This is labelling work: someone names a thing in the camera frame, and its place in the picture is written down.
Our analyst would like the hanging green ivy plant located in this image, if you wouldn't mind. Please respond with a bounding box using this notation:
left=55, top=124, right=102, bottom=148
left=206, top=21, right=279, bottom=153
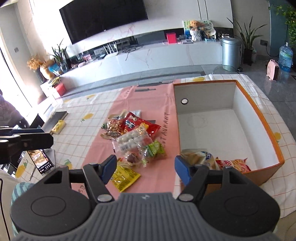
left=269, top=1, right=295, bottom=48

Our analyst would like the gold candy bag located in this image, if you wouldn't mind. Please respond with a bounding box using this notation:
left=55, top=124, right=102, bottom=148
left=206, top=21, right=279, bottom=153
left=101, top=116, right=125, bottom=140

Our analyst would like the floor potted plant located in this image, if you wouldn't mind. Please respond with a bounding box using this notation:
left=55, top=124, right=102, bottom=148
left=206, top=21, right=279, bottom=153
left=227, top=16, right=266, bottom=66

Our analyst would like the silver trash can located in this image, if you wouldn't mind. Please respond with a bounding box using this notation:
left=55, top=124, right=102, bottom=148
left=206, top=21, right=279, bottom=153
left=220, top=37, right=242, bottom=71

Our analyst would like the teddy bear in bag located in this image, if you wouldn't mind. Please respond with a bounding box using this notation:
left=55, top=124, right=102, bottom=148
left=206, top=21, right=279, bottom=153
left=189, top=20, right=205, bottom=42

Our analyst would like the white balls candy bag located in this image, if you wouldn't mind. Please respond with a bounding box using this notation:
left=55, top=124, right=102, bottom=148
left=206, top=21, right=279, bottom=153
left=112, top=128, right=152, bottom=153

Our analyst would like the black book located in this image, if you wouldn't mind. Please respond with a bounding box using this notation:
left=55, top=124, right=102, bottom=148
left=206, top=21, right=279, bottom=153
left=42, top=111, right=68, bottom=133

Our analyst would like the left potted green plant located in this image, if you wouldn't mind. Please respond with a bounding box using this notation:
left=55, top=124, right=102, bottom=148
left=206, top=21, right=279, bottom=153
left=50, top=41, right=69, bottom=73

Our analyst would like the red box on shelf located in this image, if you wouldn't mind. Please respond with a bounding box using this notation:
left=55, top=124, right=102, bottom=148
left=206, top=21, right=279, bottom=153
left=55, top=83, right=66, bottom=96

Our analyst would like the pink restaurant table mat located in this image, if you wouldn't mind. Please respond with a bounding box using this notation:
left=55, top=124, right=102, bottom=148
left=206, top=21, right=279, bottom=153
left=83, top=83, right=181, bottom=198

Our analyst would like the yellow snack packet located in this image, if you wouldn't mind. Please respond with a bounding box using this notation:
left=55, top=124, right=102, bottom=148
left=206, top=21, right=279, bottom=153
left=111, top=165, right=141, bottom=193

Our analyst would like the red striped snack bag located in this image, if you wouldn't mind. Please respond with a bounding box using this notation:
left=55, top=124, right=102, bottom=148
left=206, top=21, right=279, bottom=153
left=215, top=158, right=251, bottom=173

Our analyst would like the green snack packet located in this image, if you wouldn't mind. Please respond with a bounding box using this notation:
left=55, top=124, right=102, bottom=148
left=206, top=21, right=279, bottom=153
left=142, top=140, right=167, bottom=163

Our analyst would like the beige bread snack bag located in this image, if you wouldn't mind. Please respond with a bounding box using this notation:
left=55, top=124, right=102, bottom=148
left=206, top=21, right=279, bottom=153
left=181, top=149, right=219, bottom=170

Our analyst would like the dried flower vase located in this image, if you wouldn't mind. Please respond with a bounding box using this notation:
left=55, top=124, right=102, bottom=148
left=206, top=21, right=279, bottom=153
left=27, top=54, right=52, bottom=83

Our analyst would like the red chips bag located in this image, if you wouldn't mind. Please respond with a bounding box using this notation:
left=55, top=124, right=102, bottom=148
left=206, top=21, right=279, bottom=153
left=123, top=112, right=161, bottom=138

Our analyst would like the pink small heater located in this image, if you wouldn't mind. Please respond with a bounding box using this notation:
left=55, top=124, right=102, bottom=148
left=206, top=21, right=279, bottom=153
left=266, top=59, right=280, bottom=81

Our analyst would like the large black television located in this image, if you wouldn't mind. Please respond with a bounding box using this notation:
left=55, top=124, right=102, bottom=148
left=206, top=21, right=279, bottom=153
left=59, top=0, right=148, bottom=44

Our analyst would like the silver pen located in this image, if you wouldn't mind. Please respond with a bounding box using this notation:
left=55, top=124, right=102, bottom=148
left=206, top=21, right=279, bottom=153
left=29, top=167, right=36, bottom=181

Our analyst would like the blue water jug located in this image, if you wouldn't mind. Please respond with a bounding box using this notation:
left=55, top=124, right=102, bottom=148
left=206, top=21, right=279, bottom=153
left=278, top=42, right=293, bottom=72

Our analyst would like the smartphone on stand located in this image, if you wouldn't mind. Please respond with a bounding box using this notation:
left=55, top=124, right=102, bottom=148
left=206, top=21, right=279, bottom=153
left=28, top=149, right=54, bottom=174

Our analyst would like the white wifi router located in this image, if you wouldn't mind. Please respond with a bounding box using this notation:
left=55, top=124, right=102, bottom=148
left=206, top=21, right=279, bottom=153
left=103, top=41, right=118, bottom=59

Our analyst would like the orange cardboard box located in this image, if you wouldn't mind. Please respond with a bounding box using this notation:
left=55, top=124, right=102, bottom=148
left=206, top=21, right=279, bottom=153
left=174, top=80, right=285, bottom=185

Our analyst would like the white marble tv cabinet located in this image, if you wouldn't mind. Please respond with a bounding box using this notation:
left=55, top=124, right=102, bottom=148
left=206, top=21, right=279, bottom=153
left=60, top=41, right=222, bottom=90

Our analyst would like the red box on cabinet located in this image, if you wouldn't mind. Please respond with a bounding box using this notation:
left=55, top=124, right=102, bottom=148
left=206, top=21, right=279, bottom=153
left=166, top=33, right=178, bottom=45

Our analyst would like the yellow tissue pack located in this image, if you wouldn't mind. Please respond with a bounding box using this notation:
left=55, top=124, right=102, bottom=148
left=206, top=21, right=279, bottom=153
left=51, top=120, right=66, bottom=135

